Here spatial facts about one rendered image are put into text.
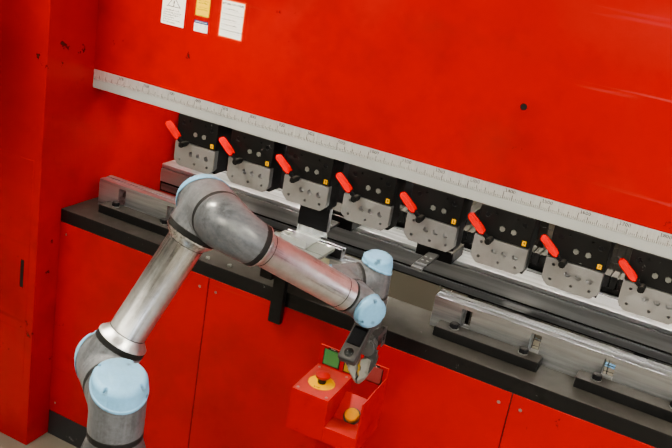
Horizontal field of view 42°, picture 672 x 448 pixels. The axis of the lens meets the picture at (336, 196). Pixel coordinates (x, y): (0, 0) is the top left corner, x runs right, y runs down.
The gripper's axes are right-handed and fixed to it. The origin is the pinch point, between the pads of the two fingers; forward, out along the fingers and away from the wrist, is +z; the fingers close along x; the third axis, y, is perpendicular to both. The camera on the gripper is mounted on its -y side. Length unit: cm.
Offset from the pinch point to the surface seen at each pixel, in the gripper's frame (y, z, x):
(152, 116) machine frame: 75, -23, 120
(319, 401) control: -5.9, 5.9, 7.0
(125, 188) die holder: 40, -10, 105
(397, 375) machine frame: 23.1, 10.4, -3.7
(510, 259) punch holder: 36, -28, -25
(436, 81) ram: 41, -69, 5
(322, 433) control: -6.6, 14.5, 4.7
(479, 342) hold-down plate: 30.4, -4.1, -22.8
